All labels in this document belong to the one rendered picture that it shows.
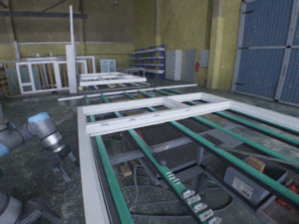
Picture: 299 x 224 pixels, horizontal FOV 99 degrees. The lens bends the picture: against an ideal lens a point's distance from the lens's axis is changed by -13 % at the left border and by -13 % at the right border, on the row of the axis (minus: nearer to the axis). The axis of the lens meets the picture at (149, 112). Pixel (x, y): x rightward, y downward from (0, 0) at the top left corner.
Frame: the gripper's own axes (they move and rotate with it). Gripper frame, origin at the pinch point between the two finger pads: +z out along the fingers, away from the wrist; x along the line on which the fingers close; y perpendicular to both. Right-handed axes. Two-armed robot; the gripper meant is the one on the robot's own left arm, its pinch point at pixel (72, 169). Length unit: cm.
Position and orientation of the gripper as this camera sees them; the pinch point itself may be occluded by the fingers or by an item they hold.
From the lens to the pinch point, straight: 90.4
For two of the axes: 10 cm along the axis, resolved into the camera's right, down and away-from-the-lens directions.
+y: 9.1, -4.2, 0.0
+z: 4.1, 8.8, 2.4
